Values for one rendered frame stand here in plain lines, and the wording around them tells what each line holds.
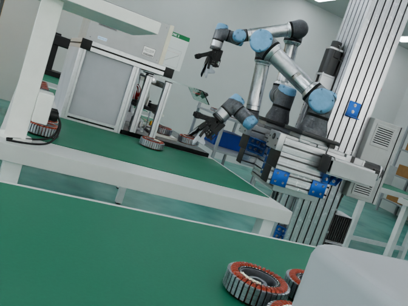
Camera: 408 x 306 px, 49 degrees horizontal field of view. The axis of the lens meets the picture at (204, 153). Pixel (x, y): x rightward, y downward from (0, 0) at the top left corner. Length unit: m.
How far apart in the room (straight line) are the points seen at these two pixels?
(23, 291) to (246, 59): 7.97
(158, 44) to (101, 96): 0.40
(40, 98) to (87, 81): 0.75
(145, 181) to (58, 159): 0.27
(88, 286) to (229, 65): 7.76
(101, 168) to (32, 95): 0.29
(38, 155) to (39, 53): 0.29
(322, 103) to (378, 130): 0.58
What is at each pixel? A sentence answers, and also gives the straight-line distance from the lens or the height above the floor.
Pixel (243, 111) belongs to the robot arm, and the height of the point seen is 1.03.
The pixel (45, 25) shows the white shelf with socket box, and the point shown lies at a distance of 1.40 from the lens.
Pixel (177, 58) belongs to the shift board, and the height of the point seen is 1.50.
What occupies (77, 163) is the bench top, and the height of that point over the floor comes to 0.74.
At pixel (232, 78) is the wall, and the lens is 8.35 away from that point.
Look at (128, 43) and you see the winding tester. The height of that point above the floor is 1.17.
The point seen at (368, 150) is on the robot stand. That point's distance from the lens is 2.71.
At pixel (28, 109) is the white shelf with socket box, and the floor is 0.84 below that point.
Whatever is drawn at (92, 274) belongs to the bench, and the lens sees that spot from 0.69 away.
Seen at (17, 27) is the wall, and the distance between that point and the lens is 7.63.
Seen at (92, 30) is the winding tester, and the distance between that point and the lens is 2.24.
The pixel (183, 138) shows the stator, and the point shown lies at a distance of 2.27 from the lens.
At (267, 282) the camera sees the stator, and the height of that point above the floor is 0.77.
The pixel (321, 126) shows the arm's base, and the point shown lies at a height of 1.08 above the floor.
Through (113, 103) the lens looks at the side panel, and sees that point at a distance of 2.14.
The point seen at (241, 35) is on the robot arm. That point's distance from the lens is 2.78.
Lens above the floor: 1.04
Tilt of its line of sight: 7 degrees down
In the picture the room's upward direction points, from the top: 19 degrees clockwise
